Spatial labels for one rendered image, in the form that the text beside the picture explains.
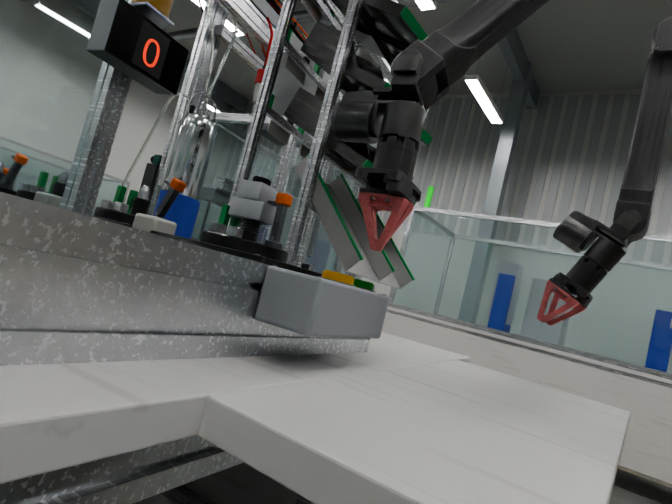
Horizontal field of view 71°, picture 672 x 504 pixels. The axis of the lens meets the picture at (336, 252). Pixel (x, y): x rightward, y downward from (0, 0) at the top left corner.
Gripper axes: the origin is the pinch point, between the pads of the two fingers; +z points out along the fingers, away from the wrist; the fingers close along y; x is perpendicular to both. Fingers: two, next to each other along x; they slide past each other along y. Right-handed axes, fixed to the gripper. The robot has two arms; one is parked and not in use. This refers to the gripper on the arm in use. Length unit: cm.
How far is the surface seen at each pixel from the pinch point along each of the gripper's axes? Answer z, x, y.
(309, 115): -28.8, -31.5, -24.9
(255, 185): -6.0, -21.7, 0.7
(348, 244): -2.0, -14.3, -21.8
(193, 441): 20.5, 1.3, 30.7
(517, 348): 20, -5, -396
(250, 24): -102, -120, -98
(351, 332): 11.8, 2.1, 7.3
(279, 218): -1.7, -16.9, -0.8
